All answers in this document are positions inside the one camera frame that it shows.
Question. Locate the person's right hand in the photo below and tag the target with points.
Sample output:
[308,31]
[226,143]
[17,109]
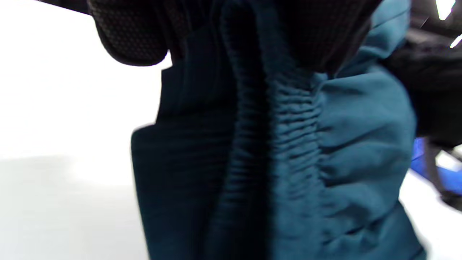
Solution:
[436,94]

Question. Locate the blue plastic object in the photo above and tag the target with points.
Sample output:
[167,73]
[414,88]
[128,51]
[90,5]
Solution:
[420,159]

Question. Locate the teal elastic-waist garment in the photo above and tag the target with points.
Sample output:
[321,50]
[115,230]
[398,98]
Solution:
[353,144]

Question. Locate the person's left hand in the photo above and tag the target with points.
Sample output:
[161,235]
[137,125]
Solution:
[133,32]

